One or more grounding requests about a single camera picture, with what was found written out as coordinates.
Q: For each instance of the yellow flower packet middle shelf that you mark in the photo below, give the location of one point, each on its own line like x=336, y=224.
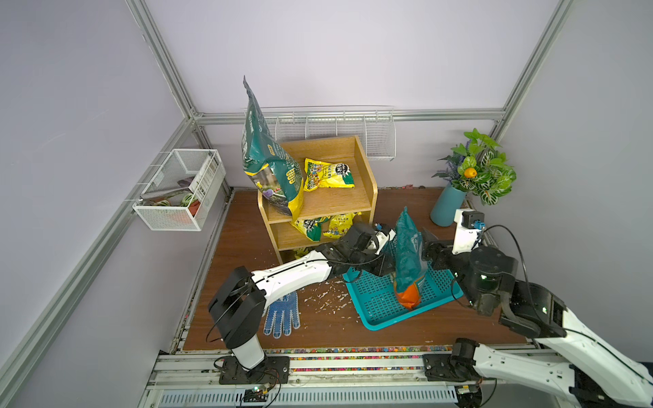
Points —
x=339, y=225

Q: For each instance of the yellow fertilizer packet top shelf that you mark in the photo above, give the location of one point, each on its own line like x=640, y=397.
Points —
x=327, y=175

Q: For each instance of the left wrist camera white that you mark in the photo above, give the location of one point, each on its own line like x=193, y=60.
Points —
x=385, y=234

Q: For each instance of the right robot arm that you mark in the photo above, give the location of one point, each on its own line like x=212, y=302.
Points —
x=592, y=374

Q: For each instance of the dark green yellow fertilizer bag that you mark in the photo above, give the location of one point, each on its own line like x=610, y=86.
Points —
x=276, y=174

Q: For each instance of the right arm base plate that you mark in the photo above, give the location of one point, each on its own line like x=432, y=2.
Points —
x=449, y=368

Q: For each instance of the teal orange soil bag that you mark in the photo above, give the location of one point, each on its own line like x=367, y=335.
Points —
x=411, y=266

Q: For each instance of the artificial green plant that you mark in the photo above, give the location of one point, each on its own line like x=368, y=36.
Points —
x=479, y=168

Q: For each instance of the wooden three-tier shelf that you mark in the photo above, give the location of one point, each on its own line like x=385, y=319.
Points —
x=323, y=201

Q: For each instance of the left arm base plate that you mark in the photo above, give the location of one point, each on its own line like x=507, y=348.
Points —
x=272, y=370

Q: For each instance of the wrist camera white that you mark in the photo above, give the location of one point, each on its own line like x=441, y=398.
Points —
x=470, y=224
x=385, y=234

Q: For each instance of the yellow green packet shelf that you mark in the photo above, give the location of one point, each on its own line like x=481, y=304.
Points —
x=310, y=228

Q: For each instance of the teal plastic basket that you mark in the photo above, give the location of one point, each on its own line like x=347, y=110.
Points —
x=376, y=303

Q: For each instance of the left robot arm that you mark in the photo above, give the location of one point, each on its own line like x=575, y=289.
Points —
x=239, y=305

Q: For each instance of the aluminium rail frame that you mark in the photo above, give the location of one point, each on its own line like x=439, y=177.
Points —
x=362, y=377

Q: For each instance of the teal vase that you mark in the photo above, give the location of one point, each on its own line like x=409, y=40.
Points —
x=449, y=201

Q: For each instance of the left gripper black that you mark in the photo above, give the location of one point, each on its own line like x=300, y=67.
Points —
x=380, y=269

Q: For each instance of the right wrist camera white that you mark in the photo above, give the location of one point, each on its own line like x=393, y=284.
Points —
x=470, y=224

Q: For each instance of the white wire basket left wall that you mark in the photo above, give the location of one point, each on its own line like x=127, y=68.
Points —
x=181, y=192

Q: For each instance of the white wire rack back wall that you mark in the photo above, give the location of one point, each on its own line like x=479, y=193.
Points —
x=374, y=126

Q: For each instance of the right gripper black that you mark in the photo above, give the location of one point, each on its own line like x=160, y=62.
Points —
x=429, y=252

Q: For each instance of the blue dotted work glove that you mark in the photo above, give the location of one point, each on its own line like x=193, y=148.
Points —
x=282, y=316

